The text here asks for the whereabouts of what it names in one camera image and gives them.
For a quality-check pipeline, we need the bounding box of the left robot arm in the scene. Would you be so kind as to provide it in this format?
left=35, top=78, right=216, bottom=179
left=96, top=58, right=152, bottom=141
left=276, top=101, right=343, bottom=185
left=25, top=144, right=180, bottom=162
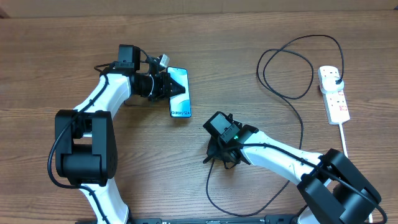
left=47, top=44, right=192, bottom=223

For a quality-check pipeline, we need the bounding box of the white power strip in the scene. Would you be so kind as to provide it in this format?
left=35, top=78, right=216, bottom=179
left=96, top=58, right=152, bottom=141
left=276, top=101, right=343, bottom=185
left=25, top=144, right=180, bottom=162
left=317, top=65, right=350, bottom=124

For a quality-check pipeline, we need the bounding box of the white charger plug adapter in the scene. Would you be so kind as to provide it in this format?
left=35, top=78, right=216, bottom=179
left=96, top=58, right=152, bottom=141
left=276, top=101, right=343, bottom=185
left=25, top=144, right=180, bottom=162
left=320, top=77, right=345, bottom=94

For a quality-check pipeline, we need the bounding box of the Samsung Galaxy smartphone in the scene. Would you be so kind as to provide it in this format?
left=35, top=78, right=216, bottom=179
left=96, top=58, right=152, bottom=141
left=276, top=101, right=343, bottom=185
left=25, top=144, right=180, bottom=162
left=167, top=67, right=192, bottom=118

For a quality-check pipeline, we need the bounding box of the brown cardboard backdrop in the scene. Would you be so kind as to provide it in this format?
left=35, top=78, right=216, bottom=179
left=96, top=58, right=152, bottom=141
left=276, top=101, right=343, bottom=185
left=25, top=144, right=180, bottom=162
left=1, top=0, right=397, bottom=18

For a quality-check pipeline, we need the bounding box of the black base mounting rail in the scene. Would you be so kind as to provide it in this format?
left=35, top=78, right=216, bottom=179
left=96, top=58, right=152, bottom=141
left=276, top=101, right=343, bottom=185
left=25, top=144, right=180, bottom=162
left=74, top=213, right=299, bottom=224

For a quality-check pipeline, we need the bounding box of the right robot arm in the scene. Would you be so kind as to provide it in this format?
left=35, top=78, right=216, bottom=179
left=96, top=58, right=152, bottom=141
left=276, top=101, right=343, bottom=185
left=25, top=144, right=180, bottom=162
left=203, top=111, right=381, bottom=223

